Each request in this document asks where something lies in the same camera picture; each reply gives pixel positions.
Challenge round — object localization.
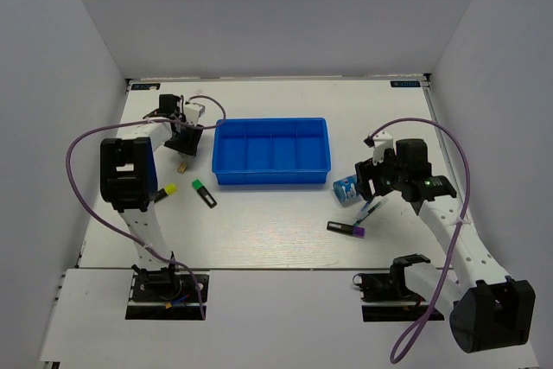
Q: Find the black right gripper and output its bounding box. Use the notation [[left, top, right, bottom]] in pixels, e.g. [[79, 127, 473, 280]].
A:
[[354, 146, 408, 200]]

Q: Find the small tan wooden block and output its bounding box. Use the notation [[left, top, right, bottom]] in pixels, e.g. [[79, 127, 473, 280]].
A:
[[177, 163, 188, 174]]

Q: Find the yellow capped black highlighter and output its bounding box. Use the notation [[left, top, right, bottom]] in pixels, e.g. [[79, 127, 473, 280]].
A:
[[154, 183, 177, 203]]

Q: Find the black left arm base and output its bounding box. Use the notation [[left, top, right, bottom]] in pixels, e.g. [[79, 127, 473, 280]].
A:
[[124, 273, 209, 321]]

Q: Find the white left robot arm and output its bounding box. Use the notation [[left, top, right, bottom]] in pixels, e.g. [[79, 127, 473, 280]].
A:
[[100, 94, 205, 299]]

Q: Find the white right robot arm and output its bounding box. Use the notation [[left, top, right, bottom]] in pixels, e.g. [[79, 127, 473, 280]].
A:
[[355, 132, 536, 353]]

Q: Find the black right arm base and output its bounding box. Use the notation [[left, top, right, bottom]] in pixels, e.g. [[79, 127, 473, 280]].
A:
[[352, 254, 441, 322]]

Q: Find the blue labelled round jar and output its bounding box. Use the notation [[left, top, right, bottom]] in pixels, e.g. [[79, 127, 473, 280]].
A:
[[333, 175, 359, 204]]

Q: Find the green ink pen refill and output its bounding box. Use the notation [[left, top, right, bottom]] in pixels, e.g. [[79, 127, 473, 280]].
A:
[[358, 197, 388, 222]]

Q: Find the blue ink pen refill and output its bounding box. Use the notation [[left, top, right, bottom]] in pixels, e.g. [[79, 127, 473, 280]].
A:
[[355, 199, 375, 220]]

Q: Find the green capped black highlighter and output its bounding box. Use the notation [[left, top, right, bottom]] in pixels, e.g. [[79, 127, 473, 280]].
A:
[[191, 179, 217, 209]]

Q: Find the purple capped black highlighter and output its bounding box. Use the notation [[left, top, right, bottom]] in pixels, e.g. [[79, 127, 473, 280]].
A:
[[327, 221, 365, 239]]

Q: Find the left table corner label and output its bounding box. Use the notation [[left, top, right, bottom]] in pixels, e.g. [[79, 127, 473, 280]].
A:
[[130, 83, 161, 91]]

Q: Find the table corner label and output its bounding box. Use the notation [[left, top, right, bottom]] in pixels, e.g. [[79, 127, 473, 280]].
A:
[[130, 83, 161, 91], [390, 80, 421, 88]]

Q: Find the blue plastic divided tray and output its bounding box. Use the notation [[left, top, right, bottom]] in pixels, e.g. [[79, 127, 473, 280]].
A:
[[212, 118, 332, 186]]

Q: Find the right table corner label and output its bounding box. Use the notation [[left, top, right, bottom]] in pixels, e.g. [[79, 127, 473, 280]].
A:
[[390, 80, 421, 88]]

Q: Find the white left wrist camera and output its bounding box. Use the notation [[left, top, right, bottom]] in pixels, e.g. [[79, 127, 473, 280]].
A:
[[181, 101, 205, 125]]

